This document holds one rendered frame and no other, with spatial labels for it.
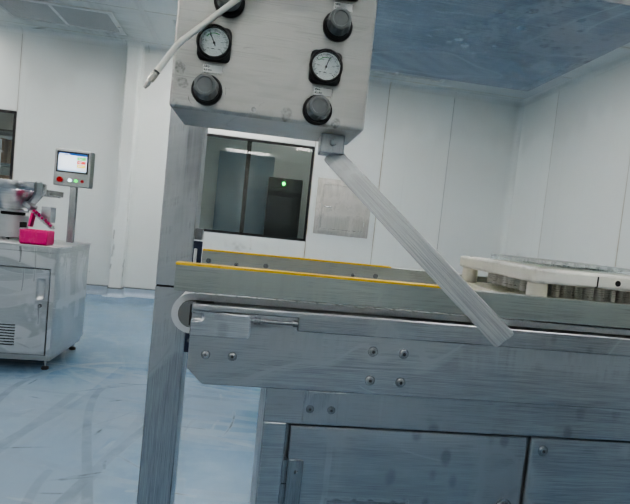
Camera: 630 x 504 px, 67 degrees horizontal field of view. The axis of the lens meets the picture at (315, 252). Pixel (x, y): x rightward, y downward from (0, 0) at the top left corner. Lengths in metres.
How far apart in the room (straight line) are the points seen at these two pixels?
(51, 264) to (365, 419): 2.76
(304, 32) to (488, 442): 0.60
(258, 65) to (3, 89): 6.11
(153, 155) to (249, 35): 5.45
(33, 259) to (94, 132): 3.12
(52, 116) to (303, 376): 5.91
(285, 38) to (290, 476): 0.55
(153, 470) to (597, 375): 0.74
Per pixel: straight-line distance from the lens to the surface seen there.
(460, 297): 0.54
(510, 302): 0.67
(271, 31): 0.58
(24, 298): 3.34
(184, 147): 0.88
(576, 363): 0.74
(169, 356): 0.91
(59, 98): 6.38
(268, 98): 0.56
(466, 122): 6.55
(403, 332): 0.62
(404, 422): 0.71
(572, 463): 0.85
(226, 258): 0.85
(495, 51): 0.89
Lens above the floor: 1.04
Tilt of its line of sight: 3 degrees down
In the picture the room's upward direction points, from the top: 6 degrees clockwise
